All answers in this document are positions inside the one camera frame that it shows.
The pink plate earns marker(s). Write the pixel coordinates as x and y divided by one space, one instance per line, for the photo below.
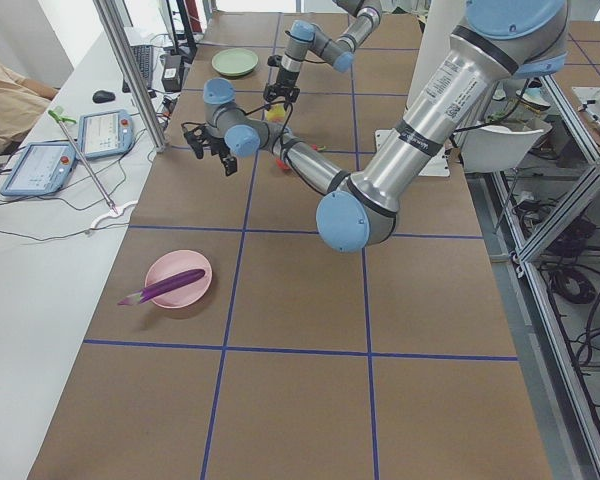
173 263

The green plate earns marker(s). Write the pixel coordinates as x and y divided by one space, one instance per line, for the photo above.
235 62

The black mouse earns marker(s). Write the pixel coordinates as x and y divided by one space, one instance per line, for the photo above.
103 96

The far teach pendant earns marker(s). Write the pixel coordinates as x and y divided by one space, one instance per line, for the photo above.
105 134

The teach pendant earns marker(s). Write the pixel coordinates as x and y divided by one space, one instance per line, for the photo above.
105 134
42 168

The black power adapter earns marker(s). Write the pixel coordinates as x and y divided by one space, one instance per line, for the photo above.
172 75

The white chair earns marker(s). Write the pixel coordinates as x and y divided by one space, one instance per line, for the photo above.
498 147

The peach fruit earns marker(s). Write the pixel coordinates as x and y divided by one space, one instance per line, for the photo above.
276 113

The aluminium frame post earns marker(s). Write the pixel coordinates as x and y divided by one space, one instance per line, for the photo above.
114 29

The near teach pendant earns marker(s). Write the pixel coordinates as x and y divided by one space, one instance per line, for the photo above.
42 168

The black keyboard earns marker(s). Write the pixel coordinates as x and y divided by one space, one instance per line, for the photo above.
143 55

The purple eggplant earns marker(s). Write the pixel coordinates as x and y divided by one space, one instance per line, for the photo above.
163 286

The pink grabber stick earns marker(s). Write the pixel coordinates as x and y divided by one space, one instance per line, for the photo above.
56 115

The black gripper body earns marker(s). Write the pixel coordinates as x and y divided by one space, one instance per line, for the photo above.
283 82
216 145

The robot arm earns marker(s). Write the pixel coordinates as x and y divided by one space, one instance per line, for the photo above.
304 37
493 41

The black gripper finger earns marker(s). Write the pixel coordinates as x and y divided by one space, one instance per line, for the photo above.
230 164

